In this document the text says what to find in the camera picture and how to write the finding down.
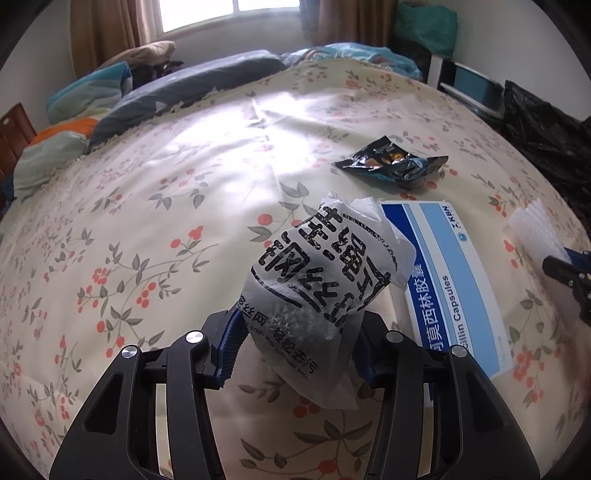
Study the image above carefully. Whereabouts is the blue storage box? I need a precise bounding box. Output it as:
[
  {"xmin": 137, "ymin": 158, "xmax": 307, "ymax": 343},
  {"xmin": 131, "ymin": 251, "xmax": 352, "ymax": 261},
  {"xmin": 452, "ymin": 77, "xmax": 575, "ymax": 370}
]
[{"xmin": 438, "ymin": 60, "xmax": 504, "ymax": 116}]

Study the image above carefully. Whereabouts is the dark chair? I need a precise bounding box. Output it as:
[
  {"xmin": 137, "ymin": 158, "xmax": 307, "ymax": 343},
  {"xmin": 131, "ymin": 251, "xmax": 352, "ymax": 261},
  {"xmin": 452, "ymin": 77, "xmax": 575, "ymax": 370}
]
[{"xmin": 131, "ymin": 60, "xmax": 183, "ymax": 86}]

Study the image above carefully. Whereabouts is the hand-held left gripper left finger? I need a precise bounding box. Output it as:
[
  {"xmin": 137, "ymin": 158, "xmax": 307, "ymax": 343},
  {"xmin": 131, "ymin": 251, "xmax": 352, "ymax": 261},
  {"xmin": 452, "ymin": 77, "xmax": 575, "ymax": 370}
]
[{"xmin": 48, "ymin": 310, "xmax": 245, "ymax": 480}]

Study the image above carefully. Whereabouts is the white blue medicine box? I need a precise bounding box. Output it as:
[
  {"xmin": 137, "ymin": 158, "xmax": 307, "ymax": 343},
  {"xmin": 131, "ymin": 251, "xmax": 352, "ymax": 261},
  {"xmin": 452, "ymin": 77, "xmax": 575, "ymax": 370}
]
[{"xmin": 379, "ymin": 199, "xmax": 513, "ymax": 407}]

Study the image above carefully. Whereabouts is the orange green striped pillow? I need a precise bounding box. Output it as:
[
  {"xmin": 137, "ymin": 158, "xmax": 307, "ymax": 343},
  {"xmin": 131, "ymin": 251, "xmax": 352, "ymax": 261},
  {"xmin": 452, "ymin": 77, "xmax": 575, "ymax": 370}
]
[{"xmin": 14, "ymin": 117, "xmax": 100, "ymax": 199}]

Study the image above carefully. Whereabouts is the clear printed steel wool bag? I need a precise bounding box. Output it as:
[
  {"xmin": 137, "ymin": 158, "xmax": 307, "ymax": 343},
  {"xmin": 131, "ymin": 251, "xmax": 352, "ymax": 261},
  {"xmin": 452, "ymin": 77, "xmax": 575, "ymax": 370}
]
[{"xmin": 252, "ymin": 196, "xmax": 419, "ymax": 411}]

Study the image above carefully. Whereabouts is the teal fabric bag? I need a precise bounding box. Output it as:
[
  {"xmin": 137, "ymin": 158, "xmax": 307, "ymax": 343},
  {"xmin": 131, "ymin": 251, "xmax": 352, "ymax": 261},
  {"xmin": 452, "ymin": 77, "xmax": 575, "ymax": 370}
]
[{"xmin": 397, "ymin": 0, "xmax": 458, "ymax": 44}]

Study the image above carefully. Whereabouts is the black snack wrapper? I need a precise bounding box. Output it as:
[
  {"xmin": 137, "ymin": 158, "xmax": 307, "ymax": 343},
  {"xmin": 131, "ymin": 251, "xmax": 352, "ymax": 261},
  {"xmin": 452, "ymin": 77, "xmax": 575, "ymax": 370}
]
[{"xmin": 333, "ymin": 136, "xmax": 450, "ymax": 190}]

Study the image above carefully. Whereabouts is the teal blue pillow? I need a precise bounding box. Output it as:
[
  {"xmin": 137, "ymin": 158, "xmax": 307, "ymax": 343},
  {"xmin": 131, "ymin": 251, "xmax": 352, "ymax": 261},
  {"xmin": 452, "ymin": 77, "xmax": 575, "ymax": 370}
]
[{"xmin": 46, "ymin": 62, "xmax": 132, "ymax": 123}]

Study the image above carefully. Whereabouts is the brown curtain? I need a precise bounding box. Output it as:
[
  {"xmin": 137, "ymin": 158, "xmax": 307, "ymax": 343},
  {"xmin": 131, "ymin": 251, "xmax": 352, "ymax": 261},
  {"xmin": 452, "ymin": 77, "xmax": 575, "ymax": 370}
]
[
  {"xmin": 300, "ymin": 0, "xmax": 398, "ymax": 49},
  {"xmin": 69, "ymin": 0, "xmax": 162, "ymax": 70}
]

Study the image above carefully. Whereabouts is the black plastic bag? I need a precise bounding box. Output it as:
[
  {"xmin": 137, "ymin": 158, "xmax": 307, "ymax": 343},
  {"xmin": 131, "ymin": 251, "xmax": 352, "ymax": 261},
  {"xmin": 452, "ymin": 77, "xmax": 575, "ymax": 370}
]
[{"xmin": 501, "ymin": 79, "xmax": 591, "ymax": 208}]

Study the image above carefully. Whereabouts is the floral bedsheet bed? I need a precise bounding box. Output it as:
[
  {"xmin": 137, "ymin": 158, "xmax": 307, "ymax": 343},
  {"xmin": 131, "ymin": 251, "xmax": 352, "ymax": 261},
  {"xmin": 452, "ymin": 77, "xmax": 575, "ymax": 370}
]
[{"xmin": 0, "ymin": 55, "xmax": 591, "ymax": 480}]

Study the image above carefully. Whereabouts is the beige folded blanket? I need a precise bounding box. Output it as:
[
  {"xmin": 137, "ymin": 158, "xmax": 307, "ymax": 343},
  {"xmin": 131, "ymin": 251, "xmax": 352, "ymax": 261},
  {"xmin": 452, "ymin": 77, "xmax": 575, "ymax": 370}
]
[{"xmin": 95, "ymin": 41, "xmax": 178, "ymax": 70}]

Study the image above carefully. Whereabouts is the brown wooden headboard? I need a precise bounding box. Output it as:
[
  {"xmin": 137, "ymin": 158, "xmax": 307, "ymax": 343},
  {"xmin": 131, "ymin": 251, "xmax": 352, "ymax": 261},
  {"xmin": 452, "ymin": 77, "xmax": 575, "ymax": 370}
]
[{"xmin": 0, "ymin": 102, "xmax": 38, "ymax": 199}]

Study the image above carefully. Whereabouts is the light blue blanket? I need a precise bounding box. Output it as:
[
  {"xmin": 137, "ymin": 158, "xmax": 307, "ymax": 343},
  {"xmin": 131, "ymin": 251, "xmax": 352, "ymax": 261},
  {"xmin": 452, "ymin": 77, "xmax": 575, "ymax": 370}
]
[{"xmin": 279, "ymin": 42, "xmax": 423, "ymax": 81}]

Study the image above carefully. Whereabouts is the window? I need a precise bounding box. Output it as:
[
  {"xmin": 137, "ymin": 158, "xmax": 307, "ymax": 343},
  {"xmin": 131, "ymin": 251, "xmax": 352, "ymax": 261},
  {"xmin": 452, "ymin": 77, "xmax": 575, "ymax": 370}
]
[{"xmin": 157, "ymin": 0, "xmax": 301, "ymax": 33}]

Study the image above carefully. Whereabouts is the grey-blue triangle print pillow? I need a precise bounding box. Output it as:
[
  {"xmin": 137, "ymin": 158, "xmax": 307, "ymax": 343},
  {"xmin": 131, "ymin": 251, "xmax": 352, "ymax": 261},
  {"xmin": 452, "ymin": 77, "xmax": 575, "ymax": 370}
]
[{"xmin": 90, "ymin": 50, "xmax": 289, "ymax": 144}]

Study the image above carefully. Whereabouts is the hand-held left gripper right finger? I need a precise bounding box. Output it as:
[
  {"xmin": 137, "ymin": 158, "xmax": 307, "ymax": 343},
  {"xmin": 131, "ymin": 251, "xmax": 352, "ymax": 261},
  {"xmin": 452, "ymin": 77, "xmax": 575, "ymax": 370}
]
[{"xmin": 352, "ymin": 314, "xmax": 549, "ymax": 480}]

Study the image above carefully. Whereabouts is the white shelf frame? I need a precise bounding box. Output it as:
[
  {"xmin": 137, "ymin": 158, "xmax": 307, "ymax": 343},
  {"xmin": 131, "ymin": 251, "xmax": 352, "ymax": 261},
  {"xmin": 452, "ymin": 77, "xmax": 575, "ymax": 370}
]
[{"xmin": 427, "ymin": 51, "xmax": 458, "ymax": 88}]

